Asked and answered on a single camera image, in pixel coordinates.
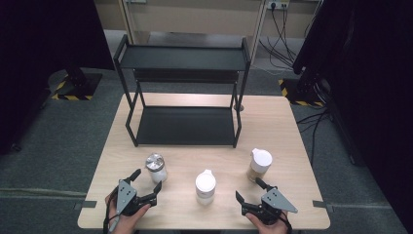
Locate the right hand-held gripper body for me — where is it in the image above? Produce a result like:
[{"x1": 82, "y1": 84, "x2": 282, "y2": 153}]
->
[{"x1": 241, "y1": 185, "x2": 299, "y2": 226}]

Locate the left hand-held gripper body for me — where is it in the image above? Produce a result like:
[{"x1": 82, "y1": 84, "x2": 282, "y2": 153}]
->
[{"x1": 115, "y1": 178, "x2": 159, "y2": 217}]

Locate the glass jar with faceted lid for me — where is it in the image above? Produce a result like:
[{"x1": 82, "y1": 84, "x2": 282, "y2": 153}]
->
[{"x1": 144, "y1": 152, "x2": 169, "y2": 184}]

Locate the white-lid jar of brown powder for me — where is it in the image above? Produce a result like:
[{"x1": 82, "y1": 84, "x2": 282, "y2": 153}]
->
[{"x1": 245, "y1": 147, "x2": 274, "y2": 183}]

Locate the white-lid jar of white granules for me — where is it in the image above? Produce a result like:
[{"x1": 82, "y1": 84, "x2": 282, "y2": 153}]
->
[{"x1": 195, "y1": 169, "x2": 217, "y2": 206}]

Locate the black metal shelf rack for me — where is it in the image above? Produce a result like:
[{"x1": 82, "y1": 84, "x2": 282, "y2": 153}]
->
[{"x1": 112, "y1": 33, "x2": 252, "y2": 149}]

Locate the person's left hand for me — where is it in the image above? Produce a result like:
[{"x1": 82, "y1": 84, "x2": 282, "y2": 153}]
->
[{"x1": 104, "y1": 193, "x2": 152, "y2": 234}]

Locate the person's right hand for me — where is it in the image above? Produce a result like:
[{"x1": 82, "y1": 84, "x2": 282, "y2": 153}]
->
[{"x1": 244, "y1": 209, "x2": 291, "y2": 234}]

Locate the grey tape strip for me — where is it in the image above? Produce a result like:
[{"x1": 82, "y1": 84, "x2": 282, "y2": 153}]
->
[
  {"x1": 312, "y1": 200, "x2": 335, "y2": 214},
  {"x1": 73, "y1": 200, "x2": 97, "y2": 211}
]

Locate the black stand base striped tape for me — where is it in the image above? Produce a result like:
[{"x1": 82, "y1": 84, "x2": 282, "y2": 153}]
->
[
  {"x1": 48, "y1": 66, "x2": 103, "y2": 101},
  {"x1": 278, "y1": 69, "x2": 329, "y2": 108}
]

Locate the dark curtain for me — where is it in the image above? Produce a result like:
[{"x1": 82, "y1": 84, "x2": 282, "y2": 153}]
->
[
  {"x1": 291, "y1": 0, "x2": 413, "y2": 228},
  {"x1": 0, "y1": 0, "x2": 115, "y2": 155}
]

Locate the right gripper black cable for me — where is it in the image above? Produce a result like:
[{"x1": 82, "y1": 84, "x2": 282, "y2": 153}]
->
[{"x1": 281, "y1": 211, "x2": 293, "y2": 234}]

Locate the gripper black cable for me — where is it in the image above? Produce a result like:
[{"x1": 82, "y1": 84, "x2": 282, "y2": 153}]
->
[
  {"x1": 102, "y1": 191, "x2": 122, "y2": 234},
  {"x1": 281, "y1": 211, "x2": 293, "y2": 234}
]

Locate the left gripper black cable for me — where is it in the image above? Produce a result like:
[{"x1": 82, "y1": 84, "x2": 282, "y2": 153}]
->
[{"x1": 102, "y1": 191, "x2": 122, "y2": 234}]

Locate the black floor cable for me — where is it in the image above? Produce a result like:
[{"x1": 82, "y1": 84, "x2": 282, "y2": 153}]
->
[{"x1": 296, "y1": 108, "x2": 331, "y2": 167}]

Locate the black cable bundle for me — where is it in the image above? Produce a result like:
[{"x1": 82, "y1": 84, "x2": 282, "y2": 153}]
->
[{"x1": 258, "y1": 3, "x2": 298, "y2": 71}]

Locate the beige desk with white frame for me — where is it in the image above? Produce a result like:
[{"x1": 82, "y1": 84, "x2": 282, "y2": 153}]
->
[{"x1": 94, "y1": 0, "x2": 271, "y2": 62}]

